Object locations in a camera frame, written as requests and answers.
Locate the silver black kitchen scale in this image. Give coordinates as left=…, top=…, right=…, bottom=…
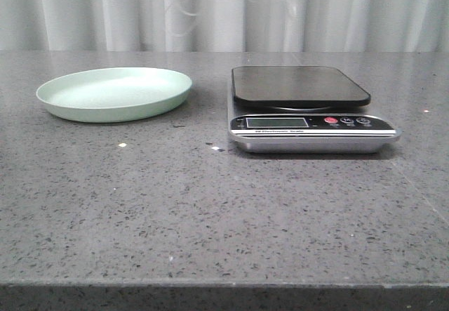
left=227, top=66, right=401, bottom=154

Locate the light green plate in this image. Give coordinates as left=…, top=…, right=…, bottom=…
left=36, top=67, right=193, bottom=123

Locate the white pleated curtain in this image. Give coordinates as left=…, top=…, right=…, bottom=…
left=1, top=0, right=448, bottom=52

